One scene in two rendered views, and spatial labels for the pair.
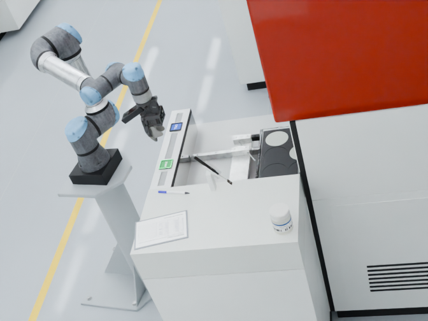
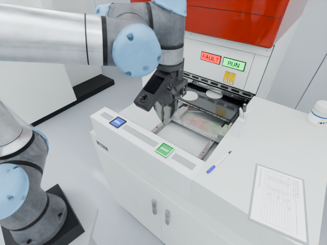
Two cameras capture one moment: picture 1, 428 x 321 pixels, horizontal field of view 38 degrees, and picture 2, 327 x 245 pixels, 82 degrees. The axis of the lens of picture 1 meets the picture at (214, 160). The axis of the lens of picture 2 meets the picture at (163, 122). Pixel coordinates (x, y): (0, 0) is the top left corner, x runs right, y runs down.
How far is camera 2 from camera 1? 2.34 m
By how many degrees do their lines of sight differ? 53
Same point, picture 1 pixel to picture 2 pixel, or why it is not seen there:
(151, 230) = (276, 208)
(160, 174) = (173, 160)
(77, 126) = (8, 182)
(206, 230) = (297, 162)
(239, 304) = not seen: hidden behind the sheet
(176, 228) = (284, 183)
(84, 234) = not seen: outside the picture
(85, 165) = (42, 233)
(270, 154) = (202, 103)
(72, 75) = (54, 14)
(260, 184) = (251, 113)
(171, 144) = (137, 135)
